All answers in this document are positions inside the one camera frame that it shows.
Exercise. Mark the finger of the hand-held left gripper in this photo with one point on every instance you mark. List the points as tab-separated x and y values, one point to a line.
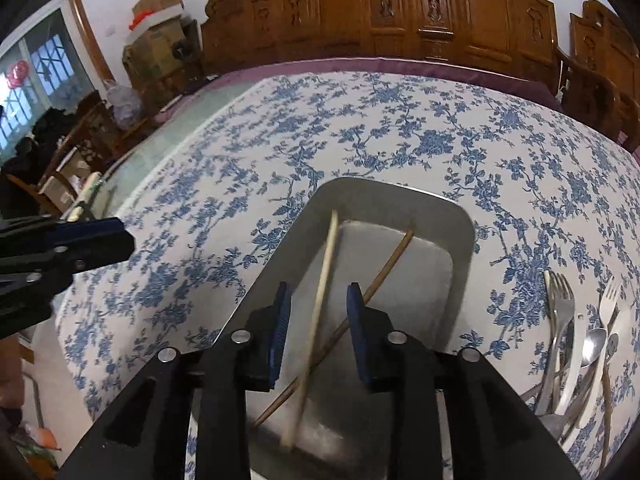
30	295
100	240

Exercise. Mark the plain wooden chair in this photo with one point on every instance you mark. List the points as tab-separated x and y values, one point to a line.
87	125

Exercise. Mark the light wooden chopstick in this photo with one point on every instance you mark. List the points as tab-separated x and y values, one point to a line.
322	280

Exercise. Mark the blue floral tablecloth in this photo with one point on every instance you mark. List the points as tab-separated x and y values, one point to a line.
400	125

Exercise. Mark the clear plastic bag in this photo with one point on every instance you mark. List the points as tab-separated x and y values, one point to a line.
122	102

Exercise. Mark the carved wooden bench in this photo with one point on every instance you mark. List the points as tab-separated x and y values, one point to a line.
350	25

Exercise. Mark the metal tray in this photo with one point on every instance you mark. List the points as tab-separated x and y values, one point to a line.
425	270

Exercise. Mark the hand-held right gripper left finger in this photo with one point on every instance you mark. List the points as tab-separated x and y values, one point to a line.
280	330

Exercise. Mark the beige stick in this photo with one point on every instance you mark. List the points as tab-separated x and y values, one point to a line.
85	195

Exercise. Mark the dark clothes pile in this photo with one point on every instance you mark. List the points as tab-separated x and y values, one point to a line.
35	142

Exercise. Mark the white plastic fork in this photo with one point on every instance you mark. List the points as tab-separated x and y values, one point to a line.
611	300

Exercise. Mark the metal fork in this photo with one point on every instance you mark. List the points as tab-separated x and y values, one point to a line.
550	302
562	292

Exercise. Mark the red window decoration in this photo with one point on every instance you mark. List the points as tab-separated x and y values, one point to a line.
19	74

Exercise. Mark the window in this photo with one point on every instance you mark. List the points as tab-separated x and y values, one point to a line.
40	70

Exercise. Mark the white and red box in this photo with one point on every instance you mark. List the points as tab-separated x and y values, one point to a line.
152	17

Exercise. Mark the metal spoon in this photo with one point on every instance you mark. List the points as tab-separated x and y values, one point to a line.
593	347

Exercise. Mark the brown wooden chopstick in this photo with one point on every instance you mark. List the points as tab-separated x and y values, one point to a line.
392	260
605	410

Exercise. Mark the wooden door frame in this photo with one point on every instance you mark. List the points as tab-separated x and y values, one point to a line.
82	20

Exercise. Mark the carved wooden chair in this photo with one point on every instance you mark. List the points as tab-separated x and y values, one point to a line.
600	50

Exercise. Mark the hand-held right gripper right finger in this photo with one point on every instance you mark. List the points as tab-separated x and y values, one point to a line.
357	330

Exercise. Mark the large cardboard box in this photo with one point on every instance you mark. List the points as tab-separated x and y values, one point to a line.
155	55

